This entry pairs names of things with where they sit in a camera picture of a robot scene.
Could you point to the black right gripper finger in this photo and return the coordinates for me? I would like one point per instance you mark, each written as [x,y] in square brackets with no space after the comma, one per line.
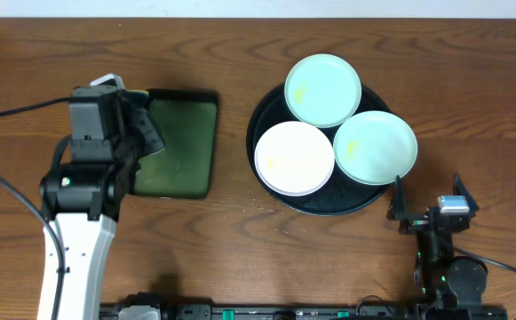
[459,189]
[397,207]

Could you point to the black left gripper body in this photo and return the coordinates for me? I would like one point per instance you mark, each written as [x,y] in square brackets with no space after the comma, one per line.
[149,133]

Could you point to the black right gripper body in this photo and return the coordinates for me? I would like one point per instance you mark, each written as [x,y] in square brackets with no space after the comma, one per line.
[429,220]

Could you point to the pale pink plate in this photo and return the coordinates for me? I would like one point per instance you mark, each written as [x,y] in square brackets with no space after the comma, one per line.
[294,158]

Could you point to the mint green plate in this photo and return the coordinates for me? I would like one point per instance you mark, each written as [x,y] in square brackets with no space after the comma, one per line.
[322,90]
[375,147]

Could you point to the green and yellow sponge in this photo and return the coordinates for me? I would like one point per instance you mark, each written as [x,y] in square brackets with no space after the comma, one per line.
[142,93]

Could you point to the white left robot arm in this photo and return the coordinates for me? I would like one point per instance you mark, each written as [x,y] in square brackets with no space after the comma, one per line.
[92,170]

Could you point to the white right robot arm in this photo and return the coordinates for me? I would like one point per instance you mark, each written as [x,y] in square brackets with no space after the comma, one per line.
[452,285]

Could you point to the black rectangular water tray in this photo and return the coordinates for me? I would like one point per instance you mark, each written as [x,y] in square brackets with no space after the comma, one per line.
[187,121]

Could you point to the mint green plate front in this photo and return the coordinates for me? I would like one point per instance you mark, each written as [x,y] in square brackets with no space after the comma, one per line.
[375,147]

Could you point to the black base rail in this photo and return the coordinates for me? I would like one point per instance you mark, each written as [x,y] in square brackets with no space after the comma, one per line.
[147,305]

